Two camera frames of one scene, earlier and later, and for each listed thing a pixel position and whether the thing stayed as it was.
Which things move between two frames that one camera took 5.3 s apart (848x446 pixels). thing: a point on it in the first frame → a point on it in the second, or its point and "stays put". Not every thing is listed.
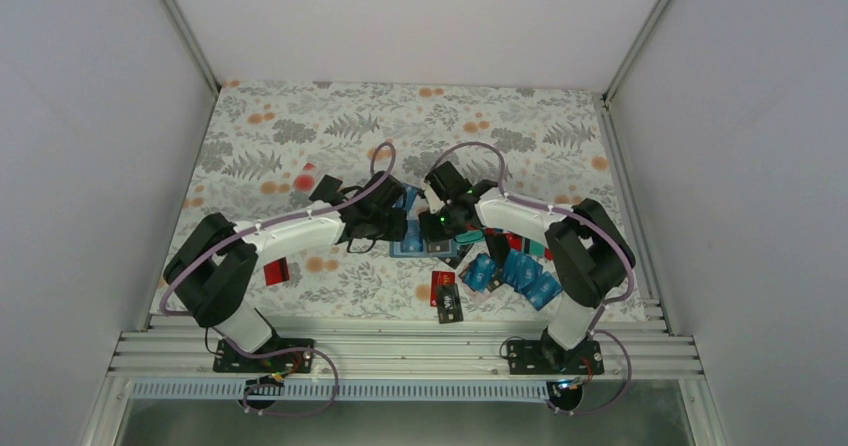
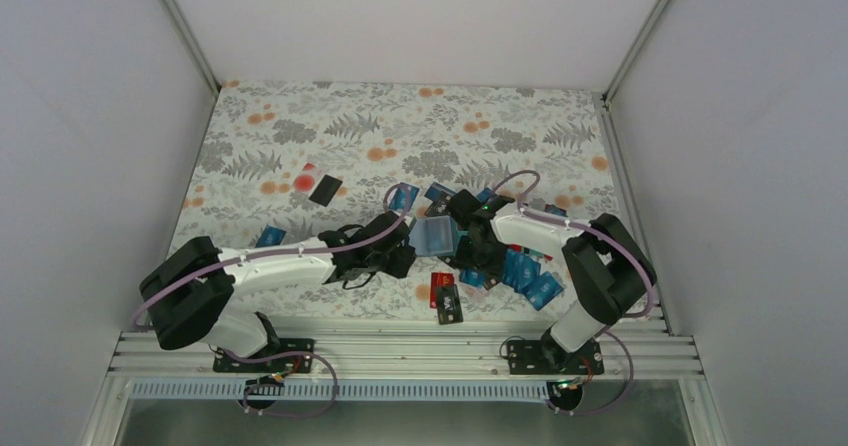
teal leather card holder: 414,244 stays put
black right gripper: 430,231 → 463,258
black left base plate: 227,359 stays put
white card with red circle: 307,179 stays put
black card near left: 327,190 stays put
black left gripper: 398,230 → 398,268
